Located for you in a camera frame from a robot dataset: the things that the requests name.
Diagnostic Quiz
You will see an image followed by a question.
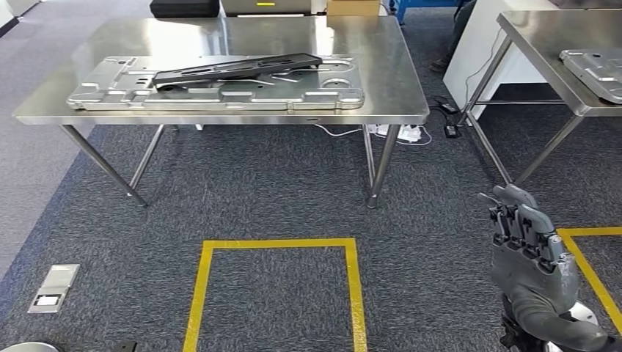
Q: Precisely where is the black plastic panel part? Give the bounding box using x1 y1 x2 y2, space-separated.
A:
152 52 324 89

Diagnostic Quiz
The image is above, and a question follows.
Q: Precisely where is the white power strip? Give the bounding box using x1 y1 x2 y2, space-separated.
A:
368 123 422 144

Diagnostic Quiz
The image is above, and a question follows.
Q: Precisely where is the black zip case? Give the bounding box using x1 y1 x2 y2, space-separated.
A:
149 0 221 19

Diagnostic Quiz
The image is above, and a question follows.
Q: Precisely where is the silver floor outlet box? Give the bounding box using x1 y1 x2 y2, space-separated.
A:
27 263 81 315

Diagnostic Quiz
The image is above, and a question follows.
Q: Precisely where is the grey laptop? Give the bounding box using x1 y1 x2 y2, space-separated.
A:
221 0 313 18

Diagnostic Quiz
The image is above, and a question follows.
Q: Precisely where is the blue metal frame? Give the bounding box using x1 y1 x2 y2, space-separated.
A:
388 0 475 25

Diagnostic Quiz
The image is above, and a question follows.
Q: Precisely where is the stainless steel workbench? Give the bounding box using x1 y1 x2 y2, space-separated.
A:
12 14 431 210
456 10 622 188

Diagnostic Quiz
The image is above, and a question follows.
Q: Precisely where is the white power cable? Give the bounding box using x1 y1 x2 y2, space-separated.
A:
313 122 433 147

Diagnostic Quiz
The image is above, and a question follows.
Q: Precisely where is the pressed sheet metal panel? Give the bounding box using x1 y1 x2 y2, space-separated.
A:
558 47 622 106
66 54 365 111

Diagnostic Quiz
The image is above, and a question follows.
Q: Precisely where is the white cabinet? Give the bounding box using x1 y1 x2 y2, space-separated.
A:
443 0 574 122

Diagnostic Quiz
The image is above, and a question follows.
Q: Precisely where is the round silver stanchion base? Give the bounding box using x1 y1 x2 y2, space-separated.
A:
0 341 59 352

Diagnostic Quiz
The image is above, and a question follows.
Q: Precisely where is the brown cardboard box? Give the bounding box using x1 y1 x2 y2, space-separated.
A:
326 0 381 18

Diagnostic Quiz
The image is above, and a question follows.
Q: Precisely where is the person's leg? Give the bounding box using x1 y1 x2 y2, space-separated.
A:
430 0 478 74

